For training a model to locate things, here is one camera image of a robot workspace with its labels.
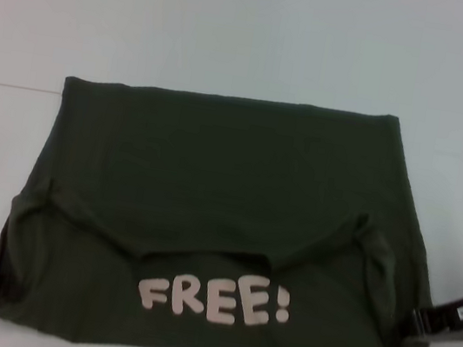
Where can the dark green t-shirt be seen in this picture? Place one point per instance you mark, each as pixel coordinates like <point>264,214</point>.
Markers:
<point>209,205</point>

